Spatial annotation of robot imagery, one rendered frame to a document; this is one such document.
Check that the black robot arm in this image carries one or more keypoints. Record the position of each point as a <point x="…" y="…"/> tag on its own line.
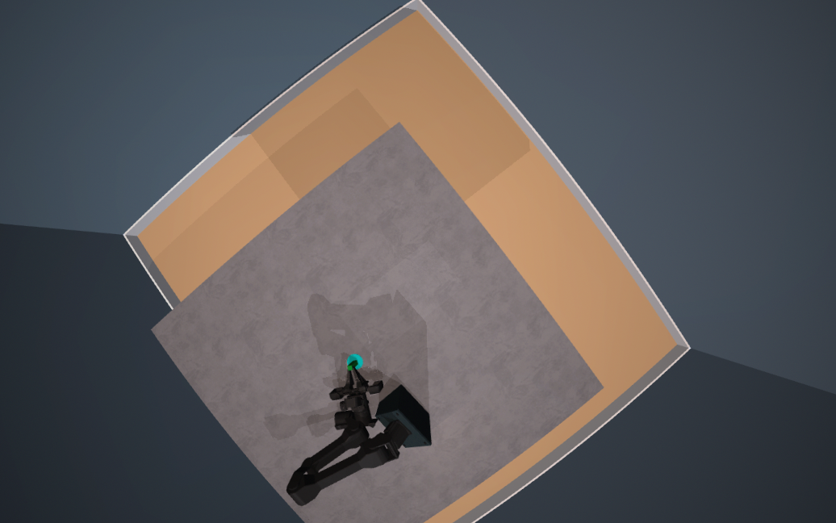
<point x="372" y="453"/>

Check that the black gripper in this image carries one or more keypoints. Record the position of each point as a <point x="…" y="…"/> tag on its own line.
<point x="362" y="387"/>

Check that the cyan circle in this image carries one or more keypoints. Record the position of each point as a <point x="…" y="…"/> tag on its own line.
<point x="355" y="357"/>

